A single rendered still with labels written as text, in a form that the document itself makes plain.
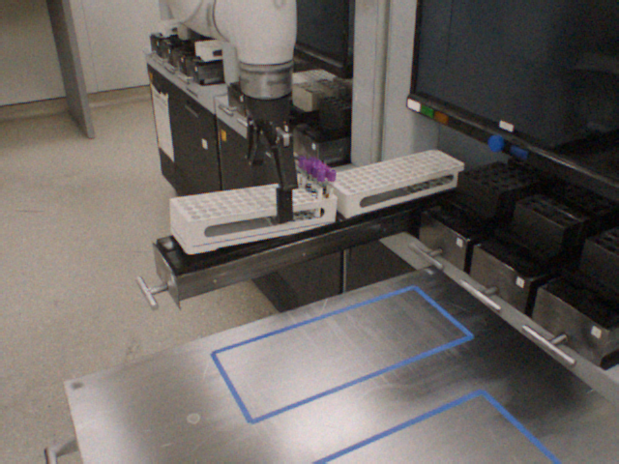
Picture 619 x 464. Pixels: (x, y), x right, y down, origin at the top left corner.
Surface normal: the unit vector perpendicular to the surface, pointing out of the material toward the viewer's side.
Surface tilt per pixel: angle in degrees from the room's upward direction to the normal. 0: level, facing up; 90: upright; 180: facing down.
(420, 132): 90
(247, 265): 90
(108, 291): 0
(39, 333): 0
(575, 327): 90
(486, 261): 90
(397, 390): 0
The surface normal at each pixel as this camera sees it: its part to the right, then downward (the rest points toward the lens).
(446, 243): -0.87, 0.25
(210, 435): 0.00, -0.87
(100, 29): 0.50, 0.42
